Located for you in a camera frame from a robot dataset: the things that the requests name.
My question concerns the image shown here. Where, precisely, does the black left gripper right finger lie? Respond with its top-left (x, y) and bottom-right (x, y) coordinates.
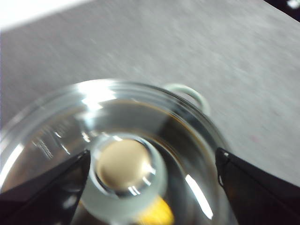
top-left (215, 147), bottom-right (300, 225)

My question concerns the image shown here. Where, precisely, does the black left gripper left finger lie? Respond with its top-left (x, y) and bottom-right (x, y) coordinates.
top-left (0, 149), bottom-right (91, 225)

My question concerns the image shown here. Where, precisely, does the glass lid with green knob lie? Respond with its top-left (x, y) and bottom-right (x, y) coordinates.
top-left (0, 78), bottom-right (238, 225)

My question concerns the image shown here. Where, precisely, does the yellow corn cob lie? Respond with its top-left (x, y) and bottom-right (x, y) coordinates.
top-left (131, 196), bottom-right (175, 225)

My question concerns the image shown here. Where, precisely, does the sage green electric pot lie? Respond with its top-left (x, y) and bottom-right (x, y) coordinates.
top-left (161, 83), bottom-right (211, 118)

